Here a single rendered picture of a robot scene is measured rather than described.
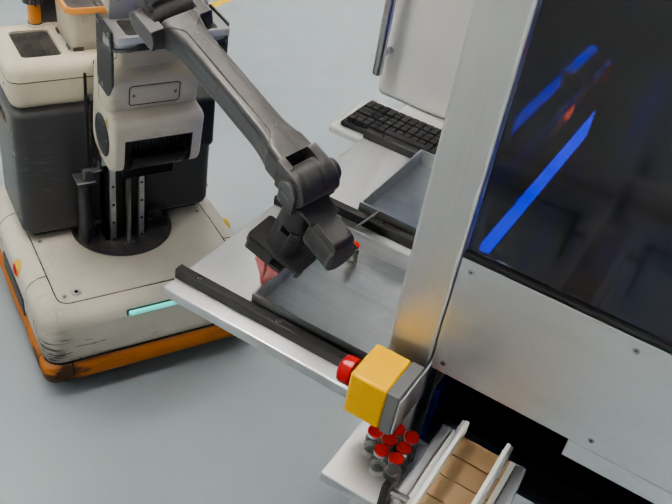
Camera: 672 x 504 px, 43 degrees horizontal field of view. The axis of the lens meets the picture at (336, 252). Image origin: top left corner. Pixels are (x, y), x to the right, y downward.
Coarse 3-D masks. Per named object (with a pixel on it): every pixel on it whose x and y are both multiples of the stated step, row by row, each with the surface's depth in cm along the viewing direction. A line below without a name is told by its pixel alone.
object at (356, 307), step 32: (384, 256) 150; (288, 288) 141; (320, 288) 142; (352, 288) 143; (384, 288) 145; (288, 320) 132; (320, 320) 136; (352, 320) 137; (384, 320) 138; (352, 352) 128
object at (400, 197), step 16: (416, 160) 176; (432, 160) 176; (400, 176) 172; (416, 176) 174; (384, 192) 167; (400, 192) 169; (416, 192) 170; (368, 208) 158; (384, 208) 164; (400, 208) 164; (416, 208) 165; (400, 224) 156; (416, 224) 161
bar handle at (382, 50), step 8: (392, 0) 197; (384, 8) 199; (392, 8) 198; (384, 16) 200; (392, 16) 200; (384, 24) 201; (384, 32) 202; (384, 40) 203; (384, 48) 204; (392, 48) 210; (376, 56) 206; (384, 56) 206; (376, 64) 207; (376, 72) 208
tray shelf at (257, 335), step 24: (360, 144) 182; (360, 168) 174; (384, 168) 176; (336, 192) 166; (360, 192) 167; (264, 216) 156; (240, 240) 150; (384, 240) 156; (216, 264) 144; (240, 264) 144; (168, 288) 137; (192, 288) 138; (240, 288) 140; (216, 312) 134; (240, 336) 133; (264, 336) 132; (288, 360) 129; (312, 360) 129; (336, 384) 126
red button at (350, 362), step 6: (342, 360) 111; (348, 360) 111; (354, 360) 111; (360, 360) 112; (342, 366) 111; (348, 366) 111; (354, 366) 111; (342, 372) 111; (348, 372) 110; (342, 378) 111; (348, 378) 111; (348, 384) 112
